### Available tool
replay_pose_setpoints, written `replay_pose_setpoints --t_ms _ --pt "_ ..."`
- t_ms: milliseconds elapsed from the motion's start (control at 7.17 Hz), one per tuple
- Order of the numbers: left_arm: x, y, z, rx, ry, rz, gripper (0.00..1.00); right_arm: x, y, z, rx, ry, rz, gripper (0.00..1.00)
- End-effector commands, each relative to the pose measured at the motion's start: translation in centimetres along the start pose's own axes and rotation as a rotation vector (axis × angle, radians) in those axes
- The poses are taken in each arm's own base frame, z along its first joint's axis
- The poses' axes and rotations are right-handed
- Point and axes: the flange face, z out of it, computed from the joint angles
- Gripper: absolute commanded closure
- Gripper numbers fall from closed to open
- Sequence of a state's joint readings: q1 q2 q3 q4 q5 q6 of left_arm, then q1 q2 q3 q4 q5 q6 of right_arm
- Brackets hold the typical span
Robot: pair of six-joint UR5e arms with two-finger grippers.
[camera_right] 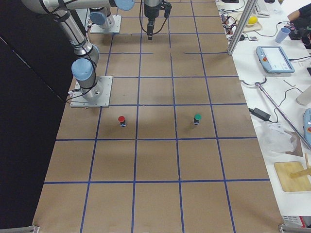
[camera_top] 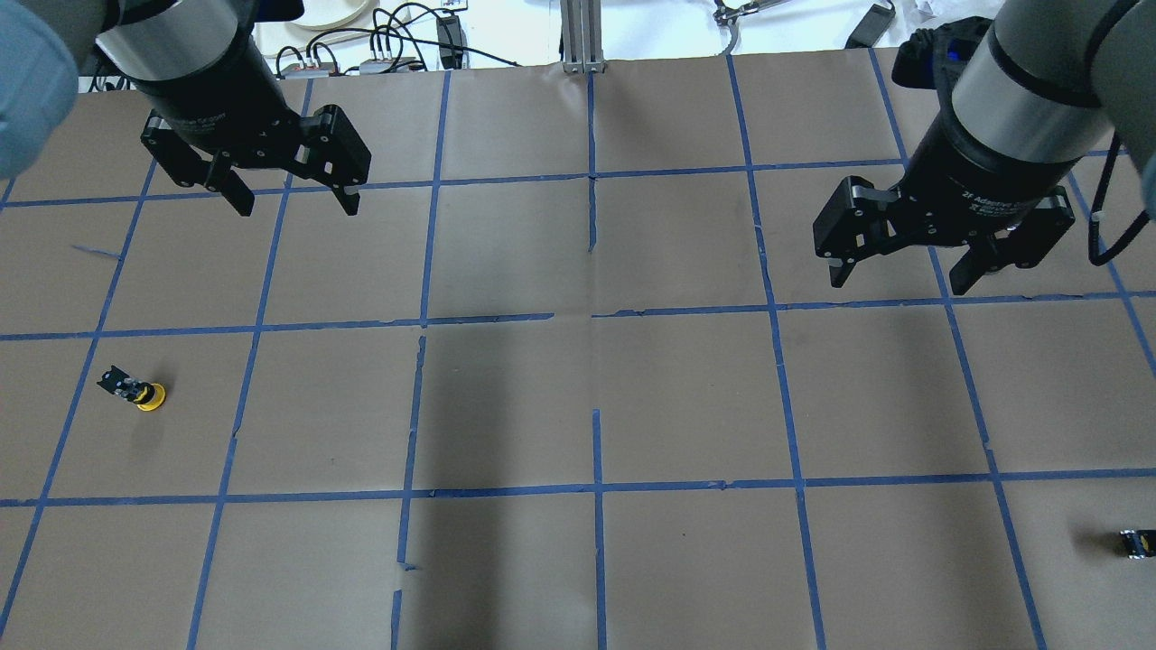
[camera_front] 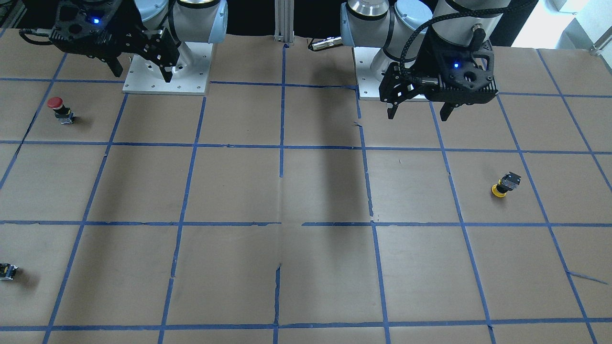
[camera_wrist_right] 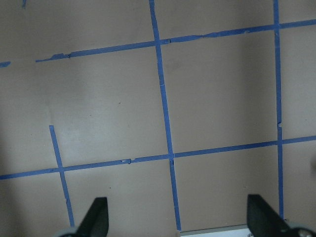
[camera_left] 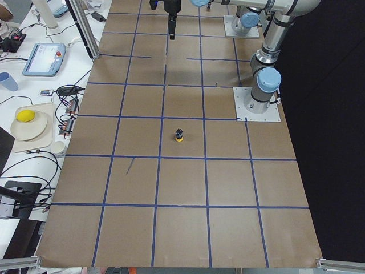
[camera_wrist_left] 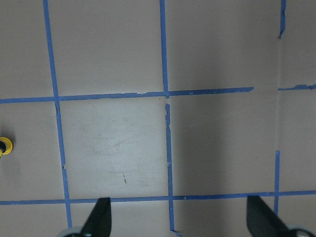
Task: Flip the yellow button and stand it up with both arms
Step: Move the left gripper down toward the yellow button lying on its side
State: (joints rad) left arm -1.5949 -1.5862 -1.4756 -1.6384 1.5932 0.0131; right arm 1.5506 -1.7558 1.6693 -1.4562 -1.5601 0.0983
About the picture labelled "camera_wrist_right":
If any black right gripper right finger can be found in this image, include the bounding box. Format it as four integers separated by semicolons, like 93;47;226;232
247;194;290;237

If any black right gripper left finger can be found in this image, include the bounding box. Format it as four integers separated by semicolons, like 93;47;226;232
76;197;109;237

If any white plate at table edge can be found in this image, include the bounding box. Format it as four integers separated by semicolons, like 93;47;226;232
179;225;253;237

